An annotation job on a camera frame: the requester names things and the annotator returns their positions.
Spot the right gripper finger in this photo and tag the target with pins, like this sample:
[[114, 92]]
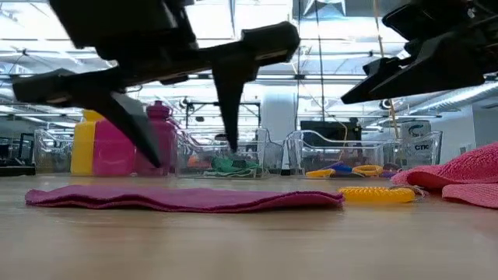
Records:
[[383, 67], [435, 66]]

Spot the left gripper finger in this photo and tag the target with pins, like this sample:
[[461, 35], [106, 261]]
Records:
[[231, 109], [128, 120]]

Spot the hot pink water bottle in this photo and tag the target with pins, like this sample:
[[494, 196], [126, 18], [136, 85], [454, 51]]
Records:
[[113, 151]]

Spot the purple water bottle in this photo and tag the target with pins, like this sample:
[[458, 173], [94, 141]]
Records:
[[165, 136]]

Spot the yellow water bottle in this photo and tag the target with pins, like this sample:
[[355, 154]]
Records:
[[82, 148]]

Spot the dark green towel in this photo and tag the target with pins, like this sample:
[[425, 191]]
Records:
[[227, 164]]

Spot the light green towel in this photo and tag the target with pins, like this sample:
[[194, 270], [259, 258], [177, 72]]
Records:
[[249, 176]]

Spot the magenta towel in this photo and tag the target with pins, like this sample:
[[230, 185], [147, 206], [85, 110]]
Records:
[[175, 198]]

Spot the yellow coil wrist band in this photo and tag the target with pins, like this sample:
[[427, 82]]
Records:
[[373, 194], [367, 170]]

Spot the purple coil wrist band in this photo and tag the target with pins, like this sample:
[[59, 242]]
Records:
[[388, 174]]

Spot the coral pink towel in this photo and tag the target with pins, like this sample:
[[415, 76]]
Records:
[[459, 171]]

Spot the blue coil wrist band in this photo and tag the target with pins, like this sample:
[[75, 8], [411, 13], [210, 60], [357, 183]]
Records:
[[342, 169]]

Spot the clear plastic bin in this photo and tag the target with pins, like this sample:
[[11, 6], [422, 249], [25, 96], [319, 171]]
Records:
[[330, 153], [253, 151], [50, 151]]

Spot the long ceiling light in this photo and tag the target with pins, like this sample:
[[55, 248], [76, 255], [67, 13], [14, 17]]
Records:
[[280, 77]]

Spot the clear printed plastic cup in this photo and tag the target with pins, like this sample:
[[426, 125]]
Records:
[[415, 136]]

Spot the black screen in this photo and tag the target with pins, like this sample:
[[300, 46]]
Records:
[[330, 130]]

